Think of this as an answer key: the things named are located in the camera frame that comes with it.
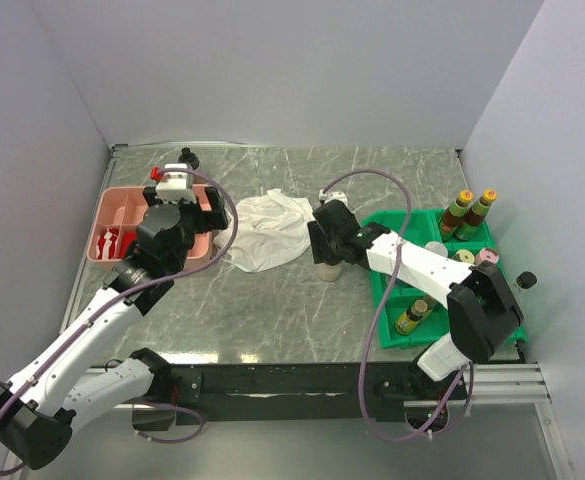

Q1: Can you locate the dark sauce bottle black cap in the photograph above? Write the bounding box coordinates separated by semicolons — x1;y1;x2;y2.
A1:
510;271;538;296

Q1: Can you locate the pink lid spice jar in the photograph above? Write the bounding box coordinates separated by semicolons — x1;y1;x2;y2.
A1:
474;247;500;265

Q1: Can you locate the red sauce bottle yellow cap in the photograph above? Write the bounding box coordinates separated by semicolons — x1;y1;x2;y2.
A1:
454;189;498;241

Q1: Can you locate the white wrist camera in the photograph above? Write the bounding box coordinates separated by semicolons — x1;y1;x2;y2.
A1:
319;191;348;206
150;164;196;204

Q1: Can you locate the silver lid blue label jar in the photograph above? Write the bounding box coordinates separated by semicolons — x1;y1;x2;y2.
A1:
424;241;449;258

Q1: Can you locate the black cap spice jar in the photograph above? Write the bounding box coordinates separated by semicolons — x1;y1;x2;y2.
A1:
178;147;200;170

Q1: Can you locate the white crumpled cloth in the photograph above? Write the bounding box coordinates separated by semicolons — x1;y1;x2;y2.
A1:
224;189;312;273

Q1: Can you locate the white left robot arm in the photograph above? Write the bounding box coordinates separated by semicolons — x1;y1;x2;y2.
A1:
0;182;236;477

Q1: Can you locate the black front mounting rail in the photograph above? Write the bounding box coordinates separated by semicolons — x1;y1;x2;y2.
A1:
111;362;473;426

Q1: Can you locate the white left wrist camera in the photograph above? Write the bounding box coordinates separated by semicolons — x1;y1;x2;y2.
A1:
150;164;196;204

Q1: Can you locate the small yellow dropper bottle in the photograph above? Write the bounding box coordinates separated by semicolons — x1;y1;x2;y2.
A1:
395;300;431;335

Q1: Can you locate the red white striped packet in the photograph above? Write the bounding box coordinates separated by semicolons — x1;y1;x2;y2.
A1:
95;227;120;261

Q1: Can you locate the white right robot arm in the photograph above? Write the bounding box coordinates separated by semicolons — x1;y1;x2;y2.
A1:
308;200;524;398

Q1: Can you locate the green compartment bin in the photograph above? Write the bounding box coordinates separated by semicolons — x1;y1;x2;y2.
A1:
363;209;528;349

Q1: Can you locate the red packet front compartment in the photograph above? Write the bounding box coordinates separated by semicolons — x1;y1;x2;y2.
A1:
119;232;137;259

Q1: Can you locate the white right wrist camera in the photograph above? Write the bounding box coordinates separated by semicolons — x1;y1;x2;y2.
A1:
319;191;348;206

